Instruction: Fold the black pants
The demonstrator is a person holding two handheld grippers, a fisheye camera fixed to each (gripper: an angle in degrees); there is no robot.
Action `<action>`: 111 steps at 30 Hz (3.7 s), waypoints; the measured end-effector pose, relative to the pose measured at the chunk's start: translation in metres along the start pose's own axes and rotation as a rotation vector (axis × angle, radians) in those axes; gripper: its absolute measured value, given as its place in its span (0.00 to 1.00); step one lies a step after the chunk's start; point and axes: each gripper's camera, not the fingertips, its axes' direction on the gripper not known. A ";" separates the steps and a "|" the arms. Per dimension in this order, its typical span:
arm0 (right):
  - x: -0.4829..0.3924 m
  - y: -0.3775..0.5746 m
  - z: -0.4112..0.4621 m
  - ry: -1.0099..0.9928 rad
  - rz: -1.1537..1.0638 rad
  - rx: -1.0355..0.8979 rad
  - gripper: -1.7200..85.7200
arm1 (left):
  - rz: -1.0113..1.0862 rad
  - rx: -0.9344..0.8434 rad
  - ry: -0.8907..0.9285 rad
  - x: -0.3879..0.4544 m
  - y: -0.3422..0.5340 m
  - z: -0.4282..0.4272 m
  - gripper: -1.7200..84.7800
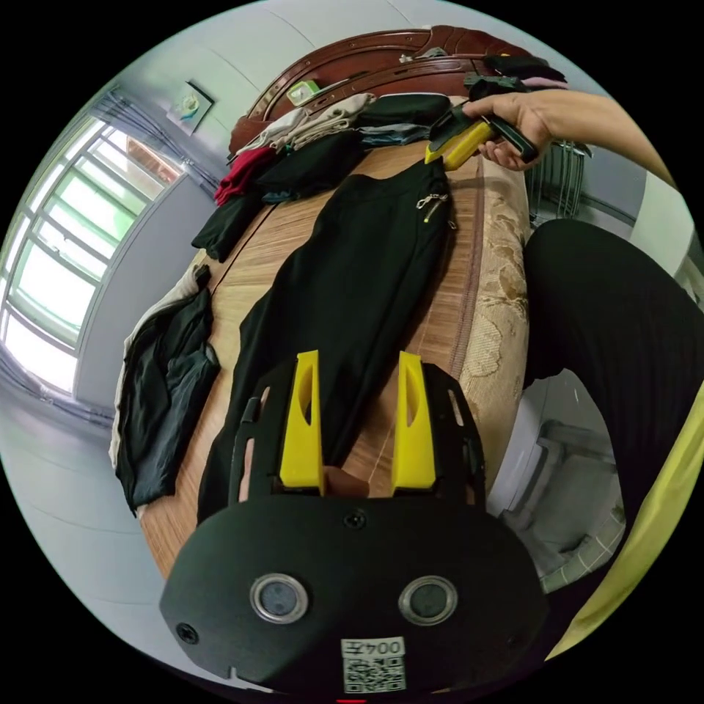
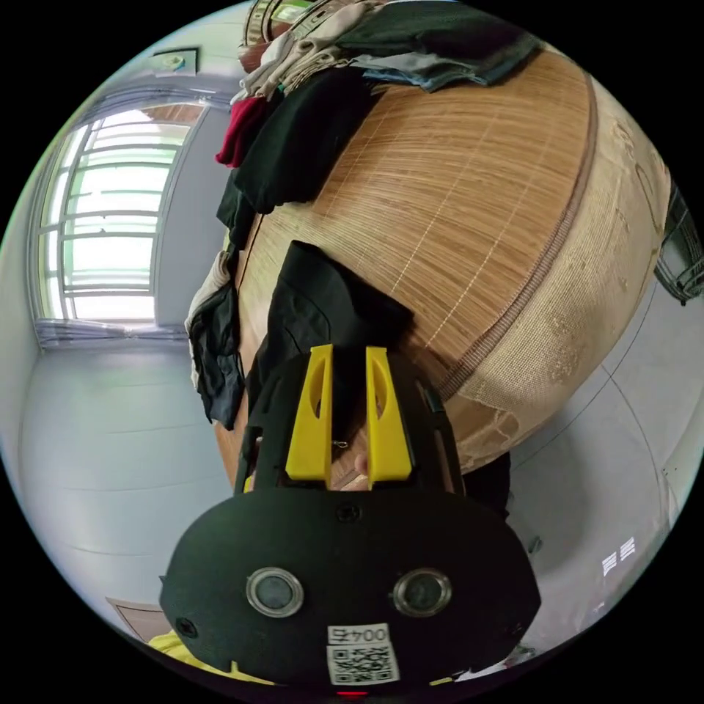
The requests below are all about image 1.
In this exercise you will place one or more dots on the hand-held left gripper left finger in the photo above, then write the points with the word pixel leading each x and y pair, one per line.
pixel 300 451

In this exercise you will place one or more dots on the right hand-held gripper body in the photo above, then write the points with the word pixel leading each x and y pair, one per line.
pixel 454 124

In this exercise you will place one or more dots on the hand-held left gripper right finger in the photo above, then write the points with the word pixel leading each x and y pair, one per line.
pixel 413 456

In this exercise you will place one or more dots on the black pants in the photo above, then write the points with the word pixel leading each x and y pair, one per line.
pixel 341 286

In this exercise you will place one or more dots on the person's right forearm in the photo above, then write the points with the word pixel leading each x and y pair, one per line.
pixel 599 124

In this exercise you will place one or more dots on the person's left hand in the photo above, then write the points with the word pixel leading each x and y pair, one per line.
pixel 345 483

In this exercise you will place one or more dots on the person's right hand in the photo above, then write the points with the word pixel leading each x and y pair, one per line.
pixel 517 118

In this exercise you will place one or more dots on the pile of clothes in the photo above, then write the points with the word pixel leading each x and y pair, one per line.
pixel 522 69
pixel 159 396
pixel 308 159

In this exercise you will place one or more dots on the bed with woven mat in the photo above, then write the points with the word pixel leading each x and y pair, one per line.
pixel 467 264

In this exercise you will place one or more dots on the small green box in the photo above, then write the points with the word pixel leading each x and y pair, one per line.
pixel 303 91

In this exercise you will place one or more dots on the person's body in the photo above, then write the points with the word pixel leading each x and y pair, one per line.
pixel 605 308

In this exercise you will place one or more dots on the window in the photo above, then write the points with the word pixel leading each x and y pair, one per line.
pixel 60 236

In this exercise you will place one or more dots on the white wall picture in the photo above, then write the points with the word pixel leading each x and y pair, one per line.
pixel 191 107

